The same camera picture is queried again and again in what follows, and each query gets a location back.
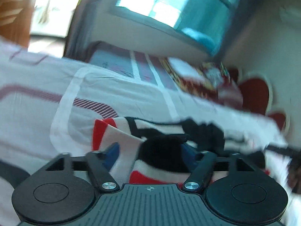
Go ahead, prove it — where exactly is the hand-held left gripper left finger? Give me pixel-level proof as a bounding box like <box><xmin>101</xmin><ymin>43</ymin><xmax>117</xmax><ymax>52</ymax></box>
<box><xmin>44</xmin><ymin>142</ymin><xmax>119</xmax><ymax>192</ymax></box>

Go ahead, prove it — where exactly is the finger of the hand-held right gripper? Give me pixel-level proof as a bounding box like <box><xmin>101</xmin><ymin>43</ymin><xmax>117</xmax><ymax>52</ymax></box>
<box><xmin>265</xmin><ymin>145</ymin><xmax>301</xmax><ymax>159</ymax></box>

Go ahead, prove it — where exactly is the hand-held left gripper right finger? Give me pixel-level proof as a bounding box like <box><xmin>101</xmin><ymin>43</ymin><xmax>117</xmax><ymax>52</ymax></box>
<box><xmin>181</xmin><ymin>143</ymin><xmax>259</xmax><ymax>192</ymax></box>

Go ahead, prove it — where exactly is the striped knit sweater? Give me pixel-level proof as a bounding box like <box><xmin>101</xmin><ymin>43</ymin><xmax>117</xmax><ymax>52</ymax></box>
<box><xmin>93</xmin><ymin>116</ymin><xmax>291</xmax><ymax>187</ymax></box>

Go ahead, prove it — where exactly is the red scalloped headboard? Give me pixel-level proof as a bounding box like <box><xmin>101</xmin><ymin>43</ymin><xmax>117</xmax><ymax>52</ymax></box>
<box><xmin>224</xmin><ymin>68</ymin><xmax>290</xmax><ymax>133</ymax></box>

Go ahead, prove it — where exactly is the colourful printed blanket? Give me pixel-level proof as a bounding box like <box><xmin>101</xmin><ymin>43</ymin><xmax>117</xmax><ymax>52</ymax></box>
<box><xmin>162</xmin><ymin>58</ymin><xmax>244</xmax><ymax>105</ymax></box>

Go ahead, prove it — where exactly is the folded white cloth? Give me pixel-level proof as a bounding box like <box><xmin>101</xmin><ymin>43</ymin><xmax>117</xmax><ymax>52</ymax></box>
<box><xmin>168</xmin><ymin>58</ymin><xmax>208</xmax><ymax>77</ymax></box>

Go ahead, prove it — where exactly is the patterned white bed sheet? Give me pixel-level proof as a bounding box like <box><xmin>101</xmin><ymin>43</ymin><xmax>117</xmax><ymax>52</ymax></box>
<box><xmin>0</xmin><ymin>36</ymin><xmax>301</xmax><ymax>226</ymax></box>

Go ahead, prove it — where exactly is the teal cushion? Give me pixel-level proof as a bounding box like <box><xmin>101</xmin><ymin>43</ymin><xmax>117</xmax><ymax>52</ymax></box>
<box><xmin>181</xmin><ymin>27</ymin><xmax>224</xmax><ymax>53</ymax></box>

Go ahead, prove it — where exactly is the grey curtain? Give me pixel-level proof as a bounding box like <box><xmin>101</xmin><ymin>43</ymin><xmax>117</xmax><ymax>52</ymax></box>
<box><xmin>62</xmin><ymin>0</ymin><xmax>102</xmax><ymax>63</ymax></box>

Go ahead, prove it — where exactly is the window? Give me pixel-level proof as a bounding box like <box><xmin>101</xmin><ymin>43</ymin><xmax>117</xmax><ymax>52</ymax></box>
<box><xmin>108</xmin><ymin>0</ymin><xmax>246</xmax><ymax>57</ymax></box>

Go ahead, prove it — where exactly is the white sheer curtain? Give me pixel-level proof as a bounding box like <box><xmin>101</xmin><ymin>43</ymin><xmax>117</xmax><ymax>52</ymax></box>
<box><xmin>35</xmin><ymin>0</ymin><xmax>62</xmax><ymax>25</ymax></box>

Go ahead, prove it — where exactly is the wooden door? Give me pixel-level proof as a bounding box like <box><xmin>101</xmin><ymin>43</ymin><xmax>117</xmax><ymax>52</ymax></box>
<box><xmin>0</xmin><ymin>0</ymin><xmax>40</xmax><ymax>50</ymax></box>

